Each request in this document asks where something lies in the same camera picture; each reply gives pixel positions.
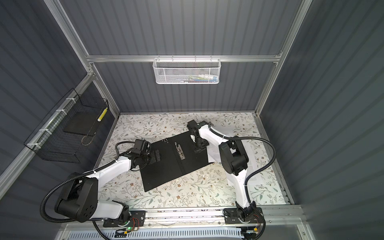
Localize orange folder black inside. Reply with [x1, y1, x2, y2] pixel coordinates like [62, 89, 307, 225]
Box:
[140, 132, 210, 192]

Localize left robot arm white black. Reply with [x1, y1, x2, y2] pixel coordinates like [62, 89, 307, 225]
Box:
[55, 139, 161, 225]

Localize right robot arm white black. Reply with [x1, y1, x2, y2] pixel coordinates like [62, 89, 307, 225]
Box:
[187, 120, 256, 223]

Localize metal folder clip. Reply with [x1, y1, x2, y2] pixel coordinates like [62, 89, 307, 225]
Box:
[175, 142, 186, 160]

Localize floral table mat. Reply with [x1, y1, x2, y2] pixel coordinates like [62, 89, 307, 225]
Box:
[98, 113, 289, 209]

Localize yellow marker pen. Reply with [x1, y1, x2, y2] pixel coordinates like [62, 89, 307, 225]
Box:
[97, 107, 109, 122]

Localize black pad in basket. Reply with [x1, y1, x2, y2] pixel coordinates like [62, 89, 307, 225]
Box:
[64, 112, 101, 137]

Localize pens in white basket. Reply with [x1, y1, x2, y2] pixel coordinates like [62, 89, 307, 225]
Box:
[180, 74, 219, 83]

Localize white vented cover strip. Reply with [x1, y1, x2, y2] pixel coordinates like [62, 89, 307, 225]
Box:
[65, 227, 244, 240]

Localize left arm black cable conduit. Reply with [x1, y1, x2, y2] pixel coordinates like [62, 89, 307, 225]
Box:
[40, 140, 136, 223]

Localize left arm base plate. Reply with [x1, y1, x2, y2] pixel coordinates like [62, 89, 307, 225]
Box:
[103, 211, 147, 228]

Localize black wire mesh basket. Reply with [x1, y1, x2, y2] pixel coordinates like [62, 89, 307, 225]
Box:
[24, 89, 109, 164]

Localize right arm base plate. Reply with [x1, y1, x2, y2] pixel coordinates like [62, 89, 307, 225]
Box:
[223, 207, 265, 225]

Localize white wire mesh basket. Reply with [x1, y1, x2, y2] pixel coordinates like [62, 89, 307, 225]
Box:
[153, 59, 222, 85]

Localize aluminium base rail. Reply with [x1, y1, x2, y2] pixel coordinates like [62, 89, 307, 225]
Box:
[61, 205, 307, 231]

